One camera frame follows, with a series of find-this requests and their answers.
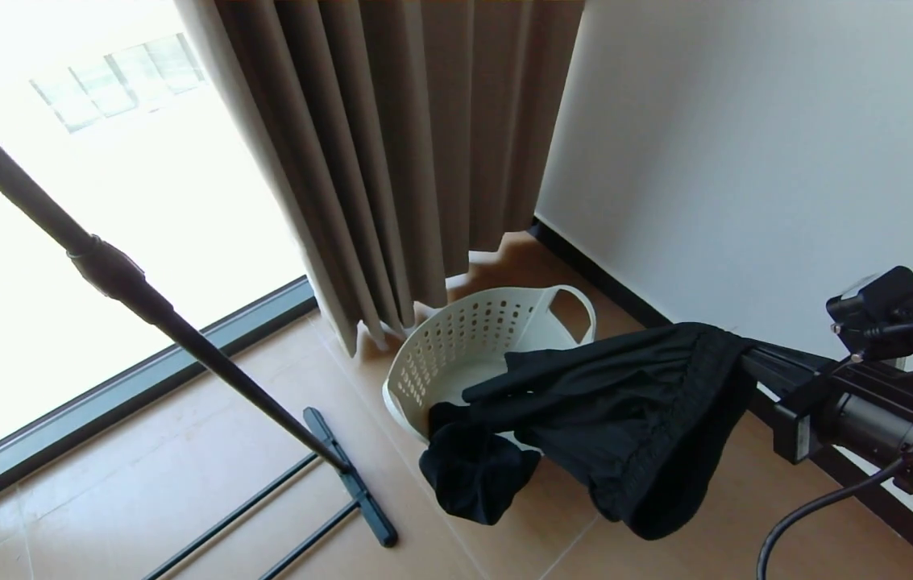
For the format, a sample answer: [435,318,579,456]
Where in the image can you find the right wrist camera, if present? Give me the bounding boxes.
[827,266,913,367]

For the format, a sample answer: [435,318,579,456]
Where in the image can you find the black shorts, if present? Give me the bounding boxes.
[463,322,759,541]

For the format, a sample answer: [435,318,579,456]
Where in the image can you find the black garment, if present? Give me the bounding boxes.
[419,401,542,526]

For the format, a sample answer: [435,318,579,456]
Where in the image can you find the window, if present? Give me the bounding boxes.
[0,0,320,524]

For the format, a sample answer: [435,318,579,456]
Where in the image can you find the black cable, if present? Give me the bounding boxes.
[757,318,913,580]

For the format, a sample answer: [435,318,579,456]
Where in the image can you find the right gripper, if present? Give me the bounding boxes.
[773,367,913,468]

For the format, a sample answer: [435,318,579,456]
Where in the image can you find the brown curtain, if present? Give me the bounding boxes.
[174,0,586,355]

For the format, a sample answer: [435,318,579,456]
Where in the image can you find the white laundry basket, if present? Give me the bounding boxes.
[382,284,598,452]

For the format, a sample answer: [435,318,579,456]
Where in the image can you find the black clothes rack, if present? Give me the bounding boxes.
[0,85,398,580]

